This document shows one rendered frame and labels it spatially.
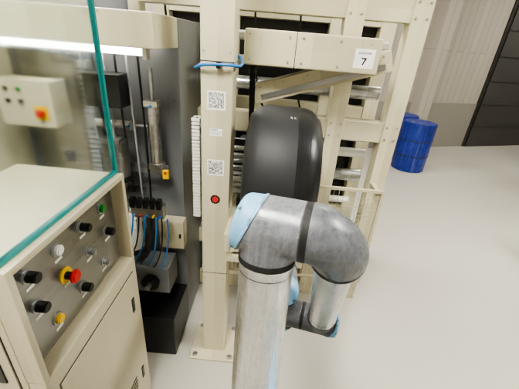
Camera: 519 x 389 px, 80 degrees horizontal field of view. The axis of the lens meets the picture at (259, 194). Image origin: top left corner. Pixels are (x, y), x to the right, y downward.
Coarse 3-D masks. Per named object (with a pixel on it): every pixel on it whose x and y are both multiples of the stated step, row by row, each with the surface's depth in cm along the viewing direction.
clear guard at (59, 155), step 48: (0, 0) 60; (48, 0) 72; (0, 48) 61; (48, 48) 74; (96, 48) 93; (0, 96) 62; (48, 96) 75; (96, 96) 96; (0, 144) 63; (48, 144) 77; (96, 144) 98; (0, 192) 64; (48, 192) 78; (0, 240) 65
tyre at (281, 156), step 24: (264, 120) 122; (288, 120) 122; (312, 120) 124; (264, 144) 117; (288, 144) 117; (312, 144) 118; (264, 168) 116; (288, 168) 116; (312, 168) 116; (240, 192) 128; (264, 192) 118; (288, 192) 117; (312, 192) 118
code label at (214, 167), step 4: (208, 160) 136; (212, 160) 136; (216, 160) 136; (208, 164) 137; (212, 164) 137; (216, 164) 137; (220, 164) 136; (208, 168) 138; (212, 168) 137; (216, 168) 137; (220, 168) 137; (208, 172) 138; (212, 172) 138; (216, 172) 138; (220, 172) 138
